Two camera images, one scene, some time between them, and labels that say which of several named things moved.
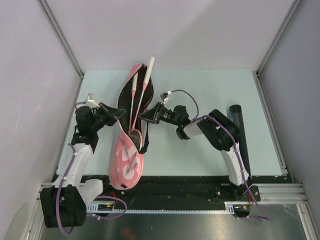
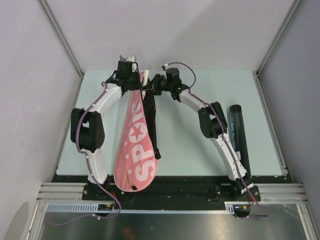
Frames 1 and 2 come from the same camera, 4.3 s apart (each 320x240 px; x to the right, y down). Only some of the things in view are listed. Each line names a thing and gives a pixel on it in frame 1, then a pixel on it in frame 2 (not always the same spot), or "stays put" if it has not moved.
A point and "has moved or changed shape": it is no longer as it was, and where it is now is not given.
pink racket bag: [135, 94] has moved or changed shape
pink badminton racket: [148, 77] has moved or changed shape
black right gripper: [153, 115] -> [153, 85]
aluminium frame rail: [268, 193] stays put
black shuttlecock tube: [236, 115] stays put
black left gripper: [114, 113] -> [138, 85]
